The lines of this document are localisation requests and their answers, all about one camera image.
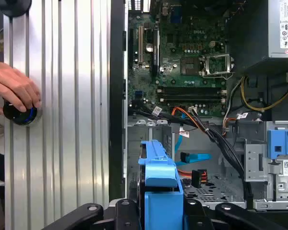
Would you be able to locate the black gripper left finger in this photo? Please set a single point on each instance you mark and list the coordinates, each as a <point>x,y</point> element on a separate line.
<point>124,215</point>

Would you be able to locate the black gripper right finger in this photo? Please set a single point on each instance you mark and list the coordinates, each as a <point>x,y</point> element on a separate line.
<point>196,215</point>

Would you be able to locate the hard disk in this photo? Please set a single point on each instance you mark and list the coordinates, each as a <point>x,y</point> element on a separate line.
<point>160,172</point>

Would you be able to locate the grey metal disk bay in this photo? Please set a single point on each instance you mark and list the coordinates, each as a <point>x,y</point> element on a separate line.
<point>213,194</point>

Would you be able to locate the black RAM slot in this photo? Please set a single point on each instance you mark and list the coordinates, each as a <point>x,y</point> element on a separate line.
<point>189,91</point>
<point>189,98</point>

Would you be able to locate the long black expansion slot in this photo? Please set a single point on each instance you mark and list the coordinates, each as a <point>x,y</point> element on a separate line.
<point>156,50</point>

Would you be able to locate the tan expansion slot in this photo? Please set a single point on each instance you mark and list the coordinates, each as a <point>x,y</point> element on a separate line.
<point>140,45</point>

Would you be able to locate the person's bare hand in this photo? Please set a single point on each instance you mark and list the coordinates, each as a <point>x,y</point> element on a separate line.
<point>9,83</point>

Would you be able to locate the grey metal drive cage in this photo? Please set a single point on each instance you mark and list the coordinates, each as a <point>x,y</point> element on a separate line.
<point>266,172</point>

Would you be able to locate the open black PC case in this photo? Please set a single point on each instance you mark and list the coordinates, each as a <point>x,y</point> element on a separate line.
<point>116,95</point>

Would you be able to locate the CPU socket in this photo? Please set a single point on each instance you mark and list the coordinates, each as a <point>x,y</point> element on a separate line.
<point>190,65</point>

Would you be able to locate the green Dell motherboard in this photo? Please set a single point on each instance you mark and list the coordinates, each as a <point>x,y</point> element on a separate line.
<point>177,48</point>

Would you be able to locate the silver coin battery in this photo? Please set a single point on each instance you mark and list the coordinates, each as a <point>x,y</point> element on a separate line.
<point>149,48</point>

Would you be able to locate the grey power supply unit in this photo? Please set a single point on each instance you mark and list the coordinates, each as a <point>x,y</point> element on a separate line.
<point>283,26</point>

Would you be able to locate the round black foot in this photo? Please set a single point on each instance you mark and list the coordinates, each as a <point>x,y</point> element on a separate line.
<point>15,7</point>

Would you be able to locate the blue plastic drive bracket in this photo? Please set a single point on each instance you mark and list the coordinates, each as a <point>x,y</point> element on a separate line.
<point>282,143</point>

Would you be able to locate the metal socket cover frame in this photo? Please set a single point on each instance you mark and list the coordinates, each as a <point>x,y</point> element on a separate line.
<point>217,56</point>

